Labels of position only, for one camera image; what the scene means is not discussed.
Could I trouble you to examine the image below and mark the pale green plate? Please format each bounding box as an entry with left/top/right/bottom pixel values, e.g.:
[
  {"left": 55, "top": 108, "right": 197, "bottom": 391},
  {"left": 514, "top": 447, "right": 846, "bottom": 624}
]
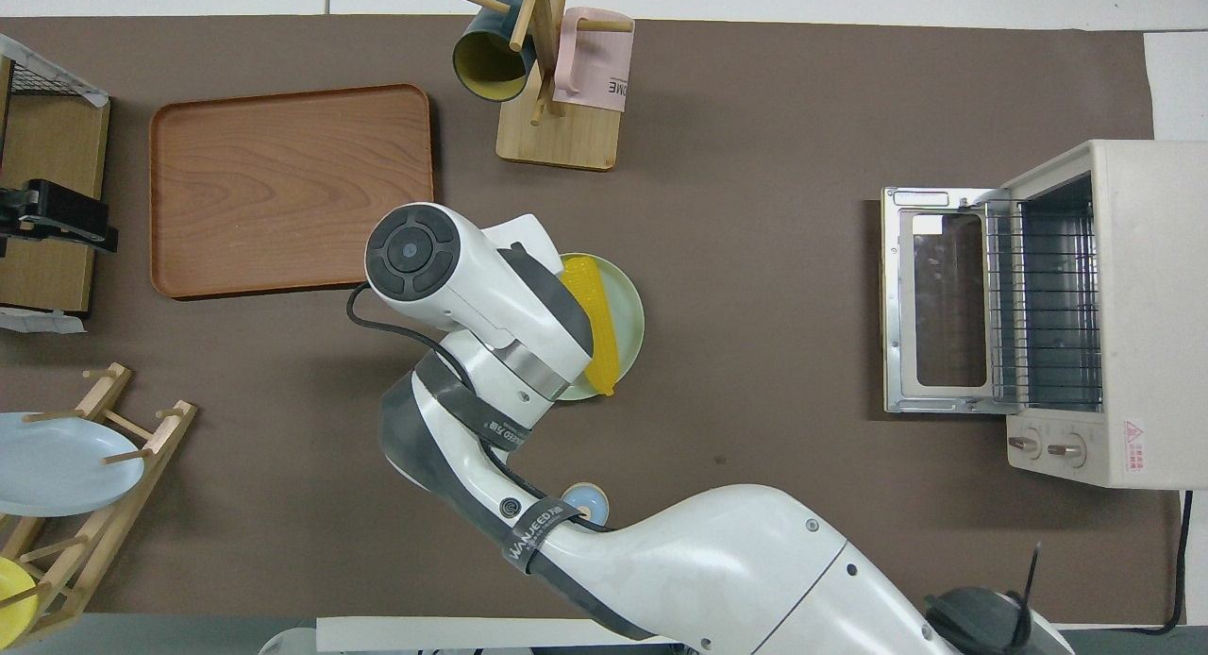
[{"left": 556, "top": 251, "right": 646, "bottom": 404}]

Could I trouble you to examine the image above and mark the pink mug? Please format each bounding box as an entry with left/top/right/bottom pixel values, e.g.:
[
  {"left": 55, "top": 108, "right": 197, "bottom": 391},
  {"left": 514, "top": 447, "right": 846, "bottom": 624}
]
[{"left": 551, "top": 6, "right": 636, "bottom": 114}]

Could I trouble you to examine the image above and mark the yellow plate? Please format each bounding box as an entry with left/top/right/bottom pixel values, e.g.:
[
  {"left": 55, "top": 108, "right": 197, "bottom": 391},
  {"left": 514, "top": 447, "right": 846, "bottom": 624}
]
[{"left": 0, "top": 555, "right": 42, "bottom": 641}]

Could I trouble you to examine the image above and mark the brown table mat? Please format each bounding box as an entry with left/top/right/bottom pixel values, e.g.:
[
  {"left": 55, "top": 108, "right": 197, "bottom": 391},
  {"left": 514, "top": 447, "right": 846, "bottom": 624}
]
[{"left": 0, "top": 15, "right": 1158, "bottom": 620}]

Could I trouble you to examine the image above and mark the metal oven wire rack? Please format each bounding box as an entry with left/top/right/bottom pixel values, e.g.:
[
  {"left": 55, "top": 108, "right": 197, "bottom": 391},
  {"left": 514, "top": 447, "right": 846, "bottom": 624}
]
[{"left": 984, "top": 200, "right": 1106, "bottom": 408}]

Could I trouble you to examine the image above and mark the wooden mug rack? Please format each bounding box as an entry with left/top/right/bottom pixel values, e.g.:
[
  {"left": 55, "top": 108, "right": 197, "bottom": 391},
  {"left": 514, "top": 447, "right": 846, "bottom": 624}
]
[{"left": 450, "top": 0, "right": 636, "bottom": 174}]

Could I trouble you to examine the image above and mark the black wire basket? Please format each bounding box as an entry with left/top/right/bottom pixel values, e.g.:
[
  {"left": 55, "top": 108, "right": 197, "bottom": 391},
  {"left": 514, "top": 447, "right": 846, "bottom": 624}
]
[{"left": 0, "top": 55, "right": 75, "bottom": 100}]

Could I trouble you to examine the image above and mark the white toaster oven body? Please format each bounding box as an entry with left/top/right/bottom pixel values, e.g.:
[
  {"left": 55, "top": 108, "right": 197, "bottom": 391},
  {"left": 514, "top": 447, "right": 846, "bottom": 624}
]
[{"left": 1000, "top": 140, "right": 1208, "bottom": 492}]

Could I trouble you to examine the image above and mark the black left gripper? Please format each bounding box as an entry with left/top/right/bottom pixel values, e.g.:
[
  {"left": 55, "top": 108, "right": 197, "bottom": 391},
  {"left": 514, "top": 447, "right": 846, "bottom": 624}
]
[{"left": 0, "top": 177, "right": 120, "bottom": 255}]

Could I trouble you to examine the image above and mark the wooden plate rack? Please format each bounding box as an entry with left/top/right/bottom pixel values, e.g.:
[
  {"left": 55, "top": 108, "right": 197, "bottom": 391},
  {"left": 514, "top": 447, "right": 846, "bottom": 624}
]
[{"left": 0, "top": 361, "right": 200, "bottom": 652}]

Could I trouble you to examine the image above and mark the black oven power cord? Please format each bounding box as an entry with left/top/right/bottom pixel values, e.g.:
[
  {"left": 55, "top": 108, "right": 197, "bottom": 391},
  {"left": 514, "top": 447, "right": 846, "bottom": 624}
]
[{"left": 1128, "top": 489, "right": 1196, "bottom": 638}]

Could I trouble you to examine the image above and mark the yellow corn cob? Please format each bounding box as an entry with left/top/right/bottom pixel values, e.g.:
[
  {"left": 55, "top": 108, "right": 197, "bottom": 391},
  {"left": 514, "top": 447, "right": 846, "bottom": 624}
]
[{"left": 561, "top": 254, "right": 623, "bottom": 398}]

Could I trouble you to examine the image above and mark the light blue plate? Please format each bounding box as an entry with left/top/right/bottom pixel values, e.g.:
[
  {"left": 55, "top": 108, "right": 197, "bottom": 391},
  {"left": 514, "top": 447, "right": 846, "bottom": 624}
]
[{"left": 0, "top": 411, "right": 146, "bottom": 519}]

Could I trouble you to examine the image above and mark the brown wooden tray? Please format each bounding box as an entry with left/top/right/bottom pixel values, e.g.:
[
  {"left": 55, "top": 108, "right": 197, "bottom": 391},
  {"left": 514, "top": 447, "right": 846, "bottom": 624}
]
[{"left": 148, "top": 82, "right": 436, "bottom": 302}]

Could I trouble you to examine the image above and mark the oven door with handle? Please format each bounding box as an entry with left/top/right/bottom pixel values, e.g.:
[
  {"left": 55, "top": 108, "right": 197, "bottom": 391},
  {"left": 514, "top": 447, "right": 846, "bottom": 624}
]
[{"left": 880, "top": 185, "right": 1022, "bottom": 416}]

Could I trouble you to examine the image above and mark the dark blue mug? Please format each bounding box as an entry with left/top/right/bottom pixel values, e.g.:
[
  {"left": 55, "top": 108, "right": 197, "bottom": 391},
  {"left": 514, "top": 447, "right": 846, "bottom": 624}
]
[{"left": 451, "top": 0, "right": 540, "bottom": 104}]

